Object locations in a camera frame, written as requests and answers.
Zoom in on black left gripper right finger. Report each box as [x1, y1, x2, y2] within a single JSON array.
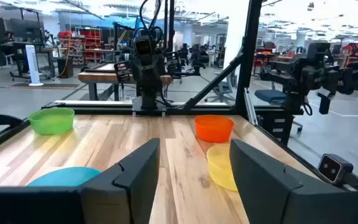
[[229, 139, 358, 224]]

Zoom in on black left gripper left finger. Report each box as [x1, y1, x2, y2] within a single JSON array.
[[80, 138, 161, 224]]

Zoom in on blue-violet plastic bowl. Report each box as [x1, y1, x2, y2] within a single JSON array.
[[27, 166, 102, 187]]

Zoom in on green plastic bowl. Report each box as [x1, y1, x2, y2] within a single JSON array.
[[28, 107, 75, 136]]

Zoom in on black plate with white text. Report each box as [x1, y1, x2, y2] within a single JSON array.
[[165, 51, 181, 74], [113, 61, 132, 83]]

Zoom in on wooden workbench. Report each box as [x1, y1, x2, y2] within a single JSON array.
[[78, 62, 172, 102]]

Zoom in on yellow plastic bowl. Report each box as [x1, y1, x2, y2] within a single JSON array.
[[206, 143, 239, 192]]

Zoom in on red parts shelving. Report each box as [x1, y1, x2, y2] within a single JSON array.
[[59, 27, 103, 65]]

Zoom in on orange plastic bowl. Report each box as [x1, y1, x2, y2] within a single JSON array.
[[194, 114, 235, 144]]

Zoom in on grey office chair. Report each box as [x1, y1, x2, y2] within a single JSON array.
[[203, 73, 239, 105]]

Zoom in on black waste bin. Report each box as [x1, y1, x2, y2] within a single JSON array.
[[57, 57, 74, 78]]

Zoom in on dark floor mat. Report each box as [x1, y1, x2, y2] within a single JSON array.
[[9, 82, 80, 91]]

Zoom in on white tower fan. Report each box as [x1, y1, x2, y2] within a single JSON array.
[[25, 44, 44, 87]]

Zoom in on black computer monitor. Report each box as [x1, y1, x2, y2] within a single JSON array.
[[9, 17, 45, 43]]

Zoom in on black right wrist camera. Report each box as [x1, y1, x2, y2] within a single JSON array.
[[134, 35, 155, 57]]

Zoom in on black table-level camera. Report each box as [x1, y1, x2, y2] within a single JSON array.
[[317, 153, 358, 190]]

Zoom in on yellow power cable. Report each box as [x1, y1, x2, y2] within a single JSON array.
[[57, 30, 74, 77]]

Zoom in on black aluminium table frame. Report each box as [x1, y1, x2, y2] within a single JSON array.
[[0, 0, 358, 190]]

